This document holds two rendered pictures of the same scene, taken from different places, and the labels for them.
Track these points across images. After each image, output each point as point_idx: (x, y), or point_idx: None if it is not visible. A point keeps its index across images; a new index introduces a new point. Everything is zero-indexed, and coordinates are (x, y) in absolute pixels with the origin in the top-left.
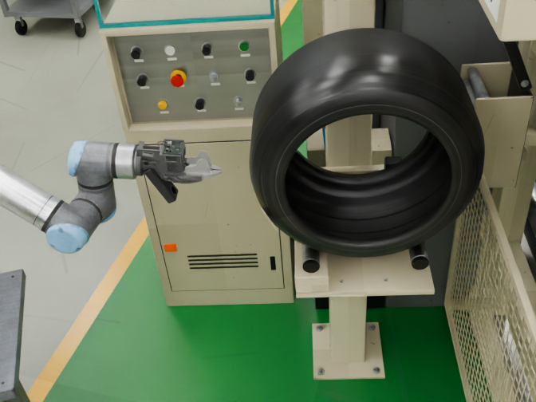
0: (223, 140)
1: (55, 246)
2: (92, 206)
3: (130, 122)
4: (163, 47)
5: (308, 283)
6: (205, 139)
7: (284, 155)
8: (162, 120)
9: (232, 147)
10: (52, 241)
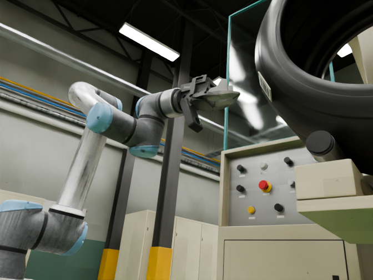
0: (294, 239)
1: (87, 121)
2: (132, 117)
3: (226, 225)
4: (258, 165)
5: (316, 175)
6: (278, 236)
7: (280, 1)
8: (248, 225)
9: (302, 246)
10: (88, 116)
